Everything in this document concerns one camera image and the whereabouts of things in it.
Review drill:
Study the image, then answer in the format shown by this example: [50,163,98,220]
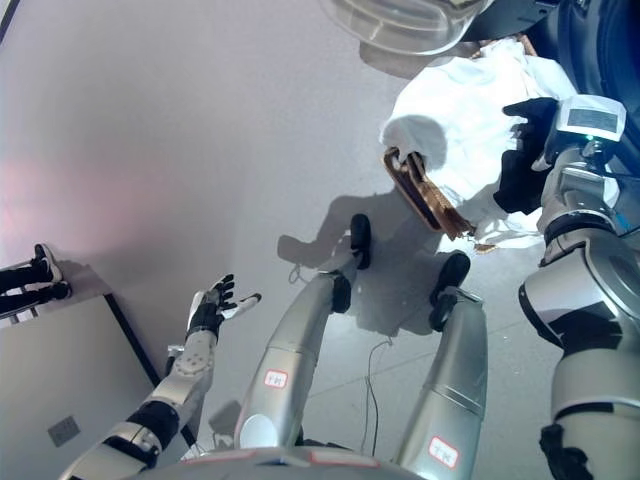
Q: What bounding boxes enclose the grey robot torso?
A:
[152,446,419,480]

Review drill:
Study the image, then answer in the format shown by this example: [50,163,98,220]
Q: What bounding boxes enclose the person black trouser legs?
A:
[0,263,43,317]

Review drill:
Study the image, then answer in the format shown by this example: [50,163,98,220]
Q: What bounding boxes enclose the black robot left foot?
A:
[349,213,373,271]

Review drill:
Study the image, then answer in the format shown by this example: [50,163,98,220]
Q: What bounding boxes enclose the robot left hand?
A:
[186,273,263,335]

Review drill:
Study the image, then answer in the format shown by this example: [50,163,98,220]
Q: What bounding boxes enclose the brown wicker laundry basket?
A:
[381,32,540,253]

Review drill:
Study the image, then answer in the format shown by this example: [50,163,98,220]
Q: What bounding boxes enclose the black robot right foot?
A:
[428,251,472,302]

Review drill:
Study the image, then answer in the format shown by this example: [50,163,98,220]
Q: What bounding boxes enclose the grey wall outlet plate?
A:
[46,414,82,448]

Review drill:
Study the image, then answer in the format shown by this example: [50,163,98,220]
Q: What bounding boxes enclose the black robot foot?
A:
[349,213,373,271]
[428,251,472,302]

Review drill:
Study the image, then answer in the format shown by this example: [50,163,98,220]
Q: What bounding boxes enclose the silver robot left leg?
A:
[233,269,353,452]

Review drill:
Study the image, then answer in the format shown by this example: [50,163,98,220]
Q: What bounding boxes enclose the round glass washing machine door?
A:
[318,0,501,56]

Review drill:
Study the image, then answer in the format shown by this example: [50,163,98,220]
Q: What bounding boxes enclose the black white sneaker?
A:
[32,281,72,303]
[31,242,65,284]

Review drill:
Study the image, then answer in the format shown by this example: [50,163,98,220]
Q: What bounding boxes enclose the silver robot right leg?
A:
[392,285,490,477]

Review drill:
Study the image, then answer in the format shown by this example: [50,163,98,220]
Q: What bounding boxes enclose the white garment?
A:
[378,37,582,251]

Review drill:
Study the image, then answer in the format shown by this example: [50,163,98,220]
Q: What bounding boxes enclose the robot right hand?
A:
[502,96,559,172]

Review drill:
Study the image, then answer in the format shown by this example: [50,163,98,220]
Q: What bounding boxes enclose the black garment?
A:
[493,142,552,216]

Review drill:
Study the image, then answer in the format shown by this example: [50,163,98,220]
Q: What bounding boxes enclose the silver robot leg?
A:
[392,285,490,477]
[233,269,353,452]

